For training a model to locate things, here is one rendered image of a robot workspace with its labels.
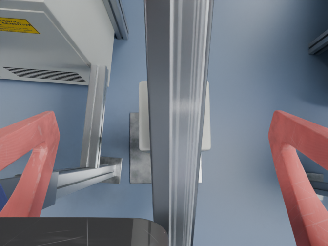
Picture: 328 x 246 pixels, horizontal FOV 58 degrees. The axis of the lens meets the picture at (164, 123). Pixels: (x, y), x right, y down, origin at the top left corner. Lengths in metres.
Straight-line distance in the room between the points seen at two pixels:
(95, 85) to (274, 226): 0.77
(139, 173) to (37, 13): 0.66
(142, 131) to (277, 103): 0.94
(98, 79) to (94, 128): 0.13
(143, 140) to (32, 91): 0.96
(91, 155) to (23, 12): 0.36
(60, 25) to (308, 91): 0.90
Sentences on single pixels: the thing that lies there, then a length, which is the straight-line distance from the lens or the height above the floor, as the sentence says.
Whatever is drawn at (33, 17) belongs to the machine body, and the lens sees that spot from 0.59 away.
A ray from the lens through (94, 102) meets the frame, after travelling 0.78.
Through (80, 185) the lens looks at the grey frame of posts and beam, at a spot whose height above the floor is 0.44.
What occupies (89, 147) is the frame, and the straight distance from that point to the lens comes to 0.77.
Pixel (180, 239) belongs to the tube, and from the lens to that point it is 0.20.
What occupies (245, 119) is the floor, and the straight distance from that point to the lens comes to 1.11.
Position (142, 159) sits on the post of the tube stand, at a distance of 1.05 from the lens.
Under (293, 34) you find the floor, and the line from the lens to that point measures 1.25.
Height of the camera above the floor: 1.06
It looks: 83 degrees down
